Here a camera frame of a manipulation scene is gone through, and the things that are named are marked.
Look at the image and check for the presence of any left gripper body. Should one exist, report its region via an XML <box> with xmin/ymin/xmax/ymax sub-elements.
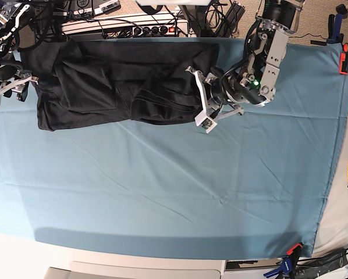
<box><xmin>186</xmin><ymin>66</ymin><xmax>244</xmax><ymax>122</ymax></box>

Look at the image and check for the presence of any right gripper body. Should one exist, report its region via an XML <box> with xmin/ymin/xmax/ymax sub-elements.
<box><xmin>0</xmin><ymin>65</ymin><xmax>39</xmax><ymax>90</ymax></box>

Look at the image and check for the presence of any black T-shirt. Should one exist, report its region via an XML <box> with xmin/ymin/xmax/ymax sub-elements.
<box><xmin>20</xmin><ymin>40</ymin><xmax>219</xmax><ymax>131</ymax></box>

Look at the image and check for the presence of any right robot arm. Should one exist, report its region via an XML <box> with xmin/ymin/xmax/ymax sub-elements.
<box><xmin>0</xmin><ymin>1</ymin><xmax>38</xmax><ymax>105</ymax></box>

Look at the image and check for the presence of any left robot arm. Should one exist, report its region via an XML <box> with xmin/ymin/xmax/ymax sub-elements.
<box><xmin>186</xmin><ymin>1</ymin><xmax>304</xmax><ymax>133</ymax></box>

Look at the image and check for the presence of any blue table cloth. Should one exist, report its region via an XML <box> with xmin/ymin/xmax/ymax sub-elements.
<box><xmin>0</xmin><ymin>44</ymin><xmax>348</xmax><ymax>260</ymax></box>

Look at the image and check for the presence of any white power strip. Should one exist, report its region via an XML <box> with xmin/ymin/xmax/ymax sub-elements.
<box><xmin>61</xmin><ymin>18</ymin><xmax>189</xmax><ymax>37</ymax></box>

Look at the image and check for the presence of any blue clamp top right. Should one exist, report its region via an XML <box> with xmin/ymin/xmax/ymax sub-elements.
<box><xmin>326</xmin><ymin>4</ymin><xmax>347</xmax><ymax>44</ymax></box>

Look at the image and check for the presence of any orange black clamp top right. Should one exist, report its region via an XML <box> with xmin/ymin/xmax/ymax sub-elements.
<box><xmin>339</xmin><ymin>43</ymin><xmax>348</xmax><ymax>75</ymax></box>

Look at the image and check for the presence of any orange blue clamp bottom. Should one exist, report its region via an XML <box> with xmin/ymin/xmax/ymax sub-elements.
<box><xmin>264</xmin><ymin>242</ymin><xmax>303</xmax><ymax>278</ymax></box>

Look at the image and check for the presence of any black plastic bag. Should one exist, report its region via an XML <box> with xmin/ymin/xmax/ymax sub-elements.
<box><xmin>293</xmin><ymin>248</ymin><xmax>348</xmax><ymax>278</ymax></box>

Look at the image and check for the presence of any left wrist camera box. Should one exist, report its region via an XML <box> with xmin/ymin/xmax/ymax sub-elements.
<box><xmin>195</xmin><ymin>114</ymin><xmax>218</xmax><ymax>134</ymax></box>

